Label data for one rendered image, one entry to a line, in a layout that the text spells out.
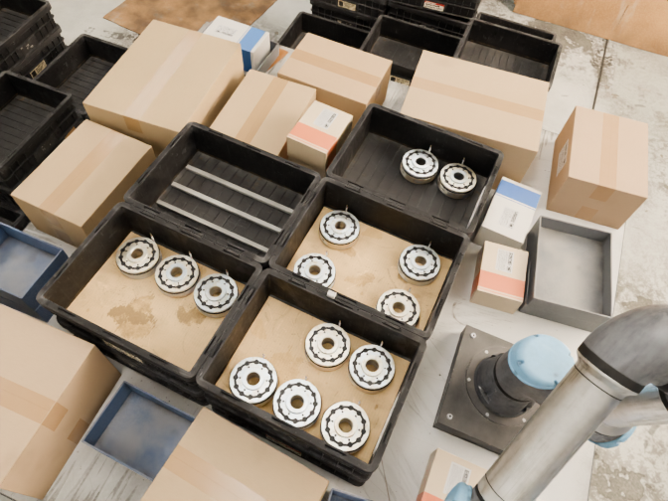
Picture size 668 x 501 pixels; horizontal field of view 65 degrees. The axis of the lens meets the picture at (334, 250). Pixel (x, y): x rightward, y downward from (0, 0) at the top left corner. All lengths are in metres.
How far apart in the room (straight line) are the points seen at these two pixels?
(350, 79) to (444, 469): 1.14
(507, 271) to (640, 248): 1.38
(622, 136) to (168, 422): 1.49
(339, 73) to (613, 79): 2.13
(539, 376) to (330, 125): 0.82
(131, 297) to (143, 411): 0.27
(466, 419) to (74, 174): 1.17
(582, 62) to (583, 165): 1.93
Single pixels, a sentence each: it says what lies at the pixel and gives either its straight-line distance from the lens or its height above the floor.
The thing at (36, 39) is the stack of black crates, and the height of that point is 0.51.
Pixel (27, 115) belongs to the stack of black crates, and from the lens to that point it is 2.34.
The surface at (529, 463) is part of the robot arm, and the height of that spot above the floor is 1.19.
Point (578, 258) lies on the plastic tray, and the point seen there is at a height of 0.75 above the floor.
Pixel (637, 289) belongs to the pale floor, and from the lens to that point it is 2.66.
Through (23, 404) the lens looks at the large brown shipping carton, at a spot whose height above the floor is 0.90.
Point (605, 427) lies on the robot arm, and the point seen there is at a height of 0.98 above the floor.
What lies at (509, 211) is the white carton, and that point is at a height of 0.79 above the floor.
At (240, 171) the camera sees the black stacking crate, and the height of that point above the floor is 0.83.
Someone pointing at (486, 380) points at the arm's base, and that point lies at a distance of 1.31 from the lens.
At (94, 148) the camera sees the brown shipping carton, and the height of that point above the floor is 0.86.
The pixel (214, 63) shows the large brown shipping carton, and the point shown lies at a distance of 1.72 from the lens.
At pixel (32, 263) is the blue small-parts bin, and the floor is 0.77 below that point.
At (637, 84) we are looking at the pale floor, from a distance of 3.58.
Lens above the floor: 1.98
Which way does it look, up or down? 59 degrees down
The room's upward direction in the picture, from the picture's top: 6 degrees clockwise
